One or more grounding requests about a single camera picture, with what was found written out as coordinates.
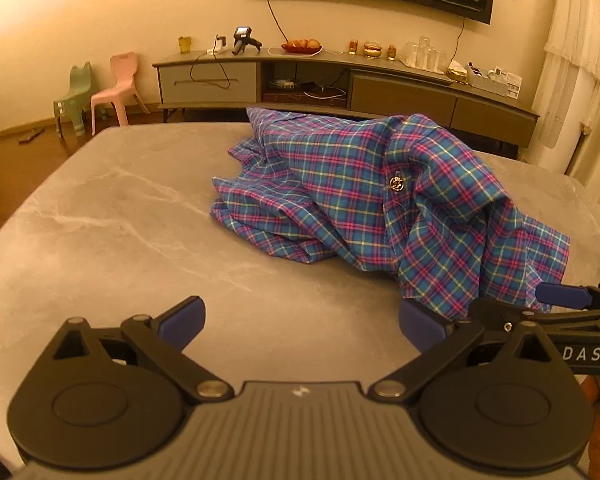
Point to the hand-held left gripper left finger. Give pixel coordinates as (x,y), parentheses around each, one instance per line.
(182,320)

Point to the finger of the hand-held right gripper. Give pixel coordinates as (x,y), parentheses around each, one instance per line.
(562,295)
(490,310)

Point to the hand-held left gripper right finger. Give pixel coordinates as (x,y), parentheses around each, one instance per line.
(420,322)

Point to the blue pink plaid shirt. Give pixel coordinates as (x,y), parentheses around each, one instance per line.
(330,175)

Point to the white organiser box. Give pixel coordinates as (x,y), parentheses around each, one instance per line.
(492,82)

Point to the long grey TV cabinet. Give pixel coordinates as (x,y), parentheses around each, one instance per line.
(395,92)

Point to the small brown floor object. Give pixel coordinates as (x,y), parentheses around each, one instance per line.
(31,136)

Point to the gold tissue box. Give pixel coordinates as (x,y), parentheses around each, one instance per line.
(456,74)

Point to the flat black set-top box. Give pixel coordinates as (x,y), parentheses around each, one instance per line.
(325,92)

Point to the green plastic child chair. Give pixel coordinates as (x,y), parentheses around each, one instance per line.
(75,95)

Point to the pink plastic child chair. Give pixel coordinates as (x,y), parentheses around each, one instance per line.
(122,72)

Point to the white fringed air conditioner cover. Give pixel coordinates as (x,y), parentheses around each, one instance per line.
(580,35)

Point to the set of clear glass cups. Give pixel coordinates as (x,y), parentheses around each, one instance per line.
(425,55)

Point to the small amber glass jar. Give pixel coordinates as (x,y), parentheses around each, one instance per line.
(353,47)
(392,52)

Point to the white power strip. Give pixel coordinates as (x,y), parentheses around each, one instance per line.
(219,49)

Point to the yellow cup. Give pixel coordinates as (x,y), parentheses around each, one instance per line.
(184,45)

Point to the gold lidded bowl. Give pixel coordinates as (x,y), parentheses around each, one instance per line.
(373,51)

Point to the red plate of fruit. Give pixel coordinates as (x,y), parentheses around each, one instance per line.
(301,47)

